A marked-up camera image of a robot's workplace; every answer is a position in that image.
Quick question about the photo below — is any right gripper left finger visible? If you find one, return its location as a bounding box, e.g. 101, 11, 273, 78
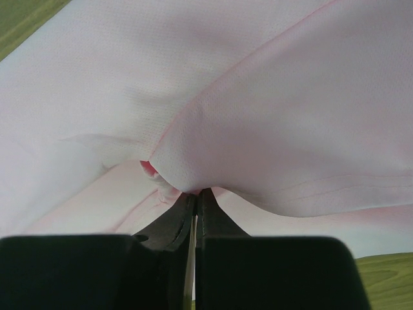
1, 194, 196, 309

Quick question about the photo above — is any pink t shirt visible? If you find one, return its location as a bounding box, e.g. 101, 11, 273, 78
1, 1, 412, 257

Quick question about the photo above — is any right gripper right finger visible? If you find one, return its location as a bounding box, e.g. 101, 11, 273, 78
196, 189, 370, 309

